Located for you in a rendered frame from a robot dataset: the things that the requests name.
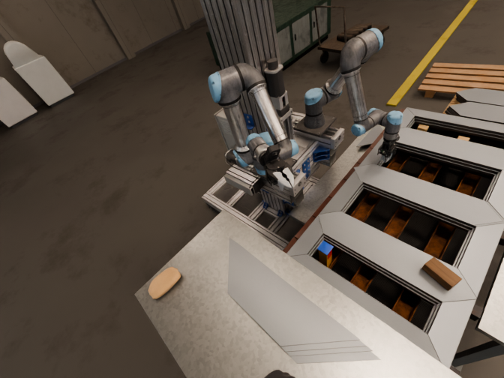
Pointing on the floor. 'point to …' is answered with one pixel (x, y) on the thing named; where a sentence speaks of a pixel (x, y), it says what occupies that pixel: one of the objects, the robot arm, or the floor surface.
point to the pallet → (440, 72)
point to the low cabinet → (295, 28)
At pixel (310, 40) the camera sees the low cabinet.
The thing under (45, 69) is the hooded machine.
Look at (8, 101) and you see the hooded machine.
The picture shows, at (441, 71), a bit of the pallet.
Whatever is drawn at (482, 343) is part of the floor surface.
